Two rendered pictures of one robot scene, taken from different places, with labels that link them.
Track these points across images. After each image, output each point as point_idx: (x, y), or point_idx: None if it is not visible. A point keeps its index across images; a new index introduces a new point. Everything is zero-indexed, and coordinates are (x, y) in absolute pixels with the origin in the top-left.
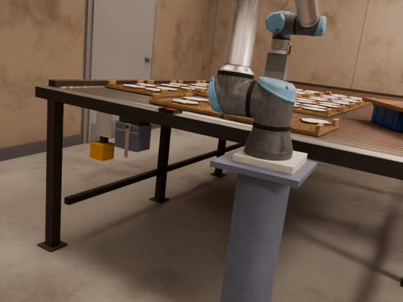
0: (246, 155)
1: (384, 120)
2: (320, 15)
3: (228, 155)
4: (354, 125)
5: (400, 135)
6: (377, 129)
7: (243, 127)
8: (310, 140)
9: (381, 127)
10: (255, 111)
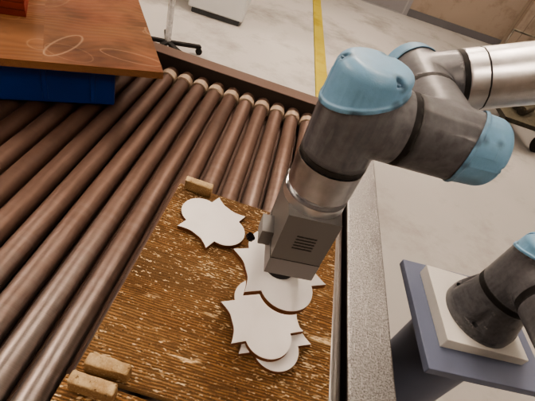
0: (514, 342)
1: (53, 91)
2: (431, 47)
3: (503, 376)
4: (100, 150)
5: (160, 114)
6: (122, 127)
7: (376, 370)
8: (364, 251)
9: (63, 108)
10: None
